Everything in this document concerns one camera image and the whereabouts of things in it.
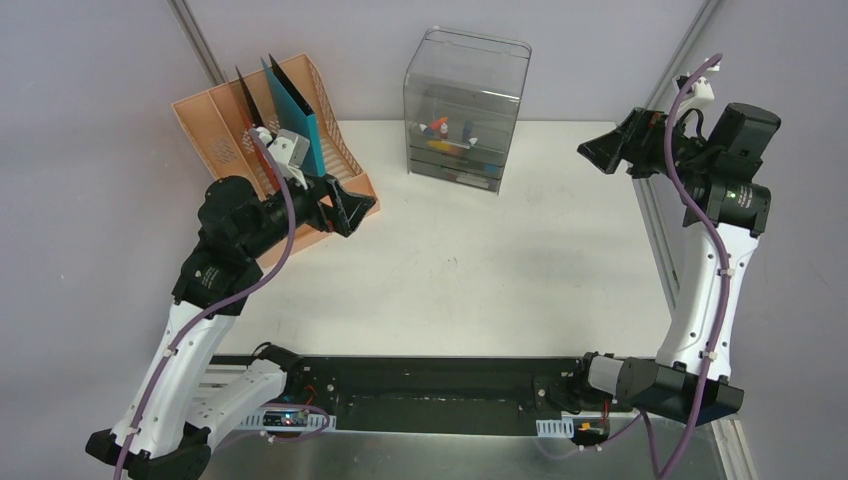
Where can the dark blue small bottle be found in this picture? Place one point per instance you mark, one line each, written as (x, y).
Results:
(467, 131)

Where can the smoked clear drawer box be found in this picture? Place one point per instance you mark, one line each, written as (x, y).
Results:
(464, 76)

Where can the red folder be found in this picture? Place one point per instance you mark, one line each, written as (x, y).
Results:
(258, 133)

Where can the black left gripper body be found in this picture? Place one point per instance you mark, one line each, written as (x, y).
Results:
(324, 206)

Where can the peach plastic file organizer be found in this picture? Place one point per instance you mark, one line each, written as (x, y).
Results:
(215, 121)

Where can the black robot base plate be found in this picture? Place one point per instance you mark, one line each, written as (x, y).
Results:
(452, 395)

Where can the teal folder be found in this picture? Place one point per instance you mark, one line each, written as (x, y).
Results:
(295, 114)

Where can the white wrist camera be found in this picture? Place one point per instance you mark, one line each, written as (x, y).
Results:
(698, 96)
(289, 151)

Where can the red orange small bottle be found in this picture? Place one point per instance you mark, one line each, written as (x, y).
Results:
(438, 125)

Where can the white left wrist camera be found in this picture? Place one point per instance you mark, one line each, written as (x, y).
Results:
(289, 151)

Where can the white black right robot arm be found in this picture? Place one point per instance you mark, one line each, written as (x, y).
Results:
(726, 214)

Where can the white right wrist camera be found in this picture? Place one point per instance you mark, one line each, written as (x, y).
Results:
(698, 96)

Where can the white marker brown cap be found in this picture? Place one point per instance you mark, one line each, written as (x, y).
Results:
(468, 179)

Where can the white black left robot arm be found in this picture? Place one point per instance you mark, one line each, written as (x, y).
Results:
(167, 432)

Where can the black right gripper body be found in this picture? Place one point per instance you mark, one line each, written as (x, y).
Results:
(688, 155)

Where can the aluminium frame rail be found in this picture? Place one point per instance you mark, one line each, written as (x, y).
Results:
(733, 450)

